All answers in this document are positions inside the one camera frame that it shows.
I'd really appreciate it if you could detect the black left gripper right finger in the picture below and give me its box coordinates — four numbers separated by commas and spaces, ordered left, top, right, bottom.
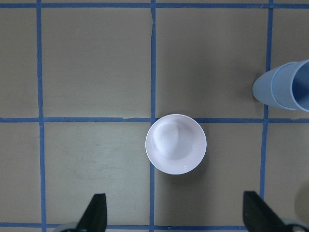
242, 191, 291, 232

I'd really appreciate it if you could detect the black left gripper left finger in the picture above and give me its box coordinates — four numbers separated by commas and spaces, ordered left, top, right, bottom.
75, 193, 107, 232

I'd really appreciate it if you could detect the blue cup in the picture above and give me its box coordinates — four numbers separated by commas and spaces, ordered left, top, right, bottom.
252, 68, 281, 108
273, 60, 309, 112

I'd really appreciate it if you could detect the pink bowl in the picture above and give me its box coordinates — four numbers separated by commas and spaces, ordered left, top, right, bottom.
145, 114, 207, 175

